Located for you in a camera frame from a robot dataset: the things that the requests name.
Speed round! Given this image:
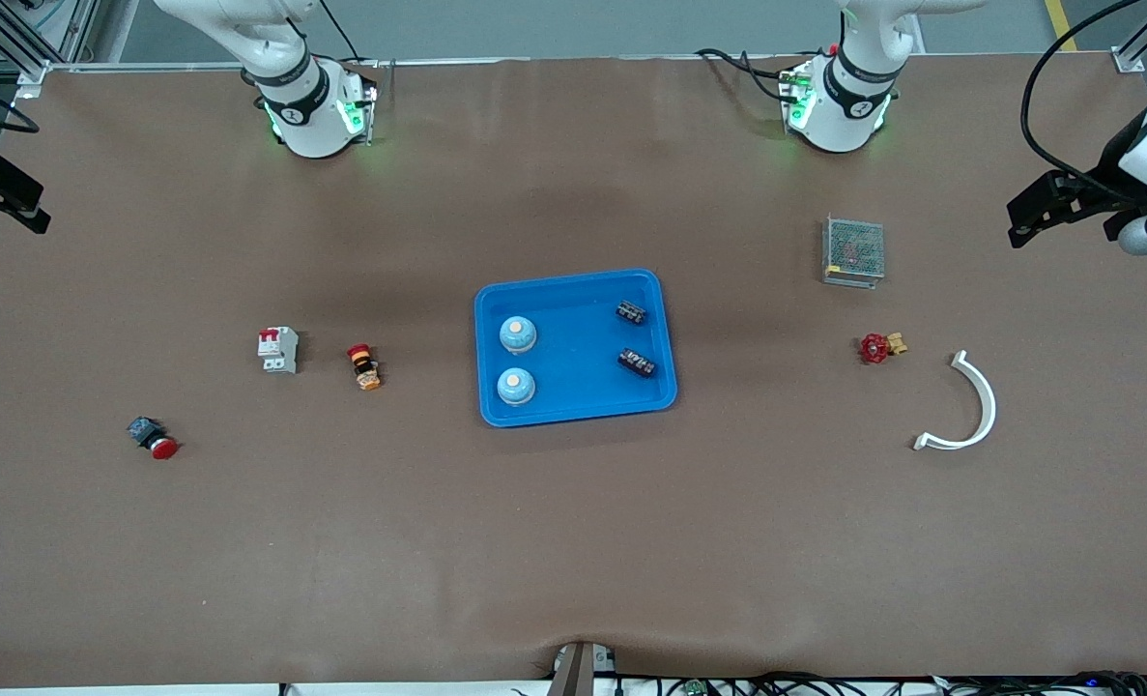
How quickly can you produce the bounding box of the blue bell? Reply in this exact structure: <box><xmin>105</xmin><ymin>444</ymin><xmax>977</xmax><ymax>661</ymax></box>
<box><xmin>496</xmin><ymin>367</ymin><xmax>537</xmax><ymax>406</ymax></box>
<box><xmin>498</xmin><ymin>316</ymin><xmax>539</xmax><ymax>356</ymax></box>

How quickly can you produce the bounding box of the blue plastic tray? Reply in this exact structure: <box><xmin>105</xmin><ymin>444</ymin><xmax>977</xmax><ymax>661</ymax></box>
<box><xmin>474</xmin><ymin>268</ymin><xmax>678</xmax><ymax>427</ymax></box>

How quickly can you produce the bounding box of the metal mesh power supply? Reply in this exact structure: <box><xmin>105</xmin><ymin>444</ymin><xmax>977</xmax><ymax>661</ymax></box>
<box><xmin>821</xmin><ymin>215</ymin><xmax>886</xmax><ymax>290</ymax></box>

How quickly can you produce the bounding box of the white red circuit breaker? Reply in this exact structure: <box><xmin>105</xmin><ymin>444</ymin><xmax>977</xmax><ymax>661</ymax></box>
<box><xmin>257</xmin><ymin>327</ymin><xmax>300</xmax><ymax>375</ymax></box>

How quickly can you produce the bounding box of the brown table mat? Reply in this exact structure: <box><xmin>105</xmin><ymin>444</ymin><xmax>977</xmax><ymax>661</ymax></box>
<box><xmin>0</xmin><ymin>53</ymin><xmax>1147</xmax><ymax>689</ymax></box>

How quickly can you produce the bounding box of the metal table clamp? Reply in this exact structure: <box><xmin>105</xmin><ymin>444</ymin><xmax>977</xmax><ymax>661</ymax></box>
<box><xmin>552</xmin><ymin>641</ymin><xmax>618</xmax><ymax>696</ymax></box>

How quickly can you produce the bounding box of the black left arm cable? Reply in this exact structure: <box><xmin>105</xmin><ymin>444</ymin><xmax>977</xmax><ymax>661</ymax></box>
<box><xmin>1020</xmin><ymin>0</ymin><xmax>1147</xmax><ymax>194</ymax></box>

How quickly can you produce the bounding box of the white curved plastic bracket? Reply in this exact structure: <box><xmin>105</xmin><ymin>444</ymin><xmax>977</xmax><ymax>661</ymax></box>
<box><xmin>912</xmin><ymin>350</ymin><xmax>998</xmax><ymax>452</ymax></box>

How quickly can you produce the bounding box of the red handle brass valve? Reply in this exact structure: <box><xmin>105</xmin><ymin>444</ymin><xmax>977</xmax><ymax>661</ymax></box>
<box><xmin>859</xmin><ymin>332</ymin><xmax>909</xmax><ymax>365</ymax></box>

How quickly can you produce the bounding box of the red push button switch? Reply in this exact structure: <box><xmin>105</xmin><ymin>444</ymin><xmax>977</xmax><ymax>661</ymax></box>
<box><xmin>127</xmin><ymin>416</ymin><xmax>180</xmax><ymax>461</ymax></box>

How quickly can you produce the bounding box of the black left base cable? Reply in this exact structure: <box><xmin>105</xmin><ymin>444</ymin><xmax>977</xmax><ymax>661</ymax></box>
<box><xmin>697</xmin><ymin>46</ymin><xmax>796</xmax><ymax>102</ymax></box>

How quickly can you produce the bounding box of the black base cable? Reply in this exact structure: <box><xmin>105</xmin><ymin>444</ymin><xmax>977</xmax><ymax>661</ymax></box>
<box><xmin>697</xmin><ymin>46</ymin><xmax>796</xmax><ymax>102</ymax></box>
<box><xmin>317</xmin><ymin>0</ymin><xmax>381</xmax><ymax>69</ymax></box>

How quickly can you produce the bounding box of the black right base cable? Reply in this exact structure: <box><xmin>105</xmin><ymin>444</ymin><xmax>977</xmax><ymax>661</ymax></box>
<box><xmin>317</xmin><ymin>0</ymin><xmax>381</xmax><ymax>69</ymax></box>

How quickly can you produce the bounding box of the black cable bundle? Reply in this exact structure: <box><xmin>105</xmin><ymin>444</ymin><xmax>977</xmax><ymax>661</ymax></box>
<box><xmin>617</xmin><ymin>671</ymin><xmax>1147</xmax><ymax>696</ymax></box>

